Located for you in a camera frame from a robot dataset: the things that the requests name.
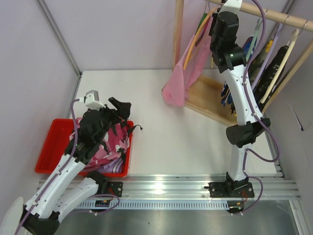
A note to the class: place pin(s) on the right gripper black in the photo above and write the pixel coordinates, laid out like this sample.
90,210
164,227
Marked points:
224,47

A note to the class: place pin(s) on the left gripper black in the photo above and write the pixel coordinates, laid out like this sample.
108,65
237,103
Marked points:
113,113

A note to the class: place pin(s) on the pink camouflage trousers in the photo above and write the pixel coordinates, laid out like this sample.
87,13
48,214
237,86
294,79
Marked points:
115,145

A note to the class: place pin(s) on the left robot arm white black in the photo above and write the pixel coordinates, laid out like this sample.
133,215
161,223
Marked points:
43,213

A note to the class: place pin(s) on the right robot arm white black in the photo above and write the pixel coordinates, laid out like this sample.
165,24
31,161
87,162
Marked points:
231,62

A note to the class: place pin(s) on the olive camouflage trousers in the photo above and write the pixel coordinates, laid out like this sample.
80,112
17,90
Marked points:
260,74

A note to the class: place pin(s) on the purple hanger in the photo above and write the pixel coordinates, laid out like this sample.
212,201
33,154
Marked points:
258,64

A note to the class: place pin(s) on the orange hanger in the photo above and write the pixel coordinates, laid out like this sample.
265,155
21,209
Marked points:
195,41

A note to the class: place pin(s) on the mint green hanger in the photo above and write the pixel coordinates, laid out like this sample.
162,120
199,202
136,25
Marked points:
254,39

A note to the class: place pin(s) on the blue patterned trousers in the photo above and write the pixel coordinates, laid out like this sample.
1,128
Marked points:
226,96

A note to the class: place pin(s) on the black patterned trousers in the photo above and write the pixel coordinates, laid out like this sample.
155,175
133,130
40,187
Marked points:
268,75

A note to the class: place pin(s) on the cream hanger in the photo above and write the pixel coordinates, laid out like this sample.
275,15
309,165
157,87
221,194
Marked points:
290,45

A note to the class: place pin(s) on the wooden clothes rack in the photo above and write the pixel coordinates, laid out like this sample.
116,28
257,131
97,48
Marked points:
203,94

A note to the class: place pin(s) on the plain pink garment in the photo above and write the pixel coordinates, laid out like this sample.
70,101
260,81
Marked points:
186,72

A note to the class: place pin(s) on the red plastic bin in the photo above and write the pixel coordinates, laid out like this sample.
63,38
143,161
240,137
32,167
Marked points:
58,137

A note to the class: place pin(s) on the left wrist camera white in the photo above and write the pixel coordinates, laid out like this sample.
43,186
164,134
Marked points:
91,100

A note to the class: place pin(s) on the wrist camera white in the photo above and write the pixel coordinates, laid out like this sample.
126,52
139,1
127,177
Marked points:
91,100
233,6

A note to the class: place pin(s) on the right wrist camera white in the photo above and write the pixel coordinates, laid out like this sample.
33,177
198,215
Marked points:
233,6

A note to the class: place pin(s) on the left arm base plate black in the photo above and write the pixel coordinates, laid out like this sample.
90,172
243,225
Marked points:
114,188

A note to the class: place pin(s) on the white slotted cable duct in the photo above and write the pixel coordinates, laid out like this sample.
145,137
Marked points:
155,205

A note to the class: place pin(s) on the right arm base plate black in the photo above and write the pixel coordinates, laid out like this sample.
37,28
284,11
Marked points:
221,190

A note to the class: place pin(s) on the aluminium mounting rail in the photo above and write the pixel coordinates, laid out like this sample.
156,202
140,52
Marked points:
165,187

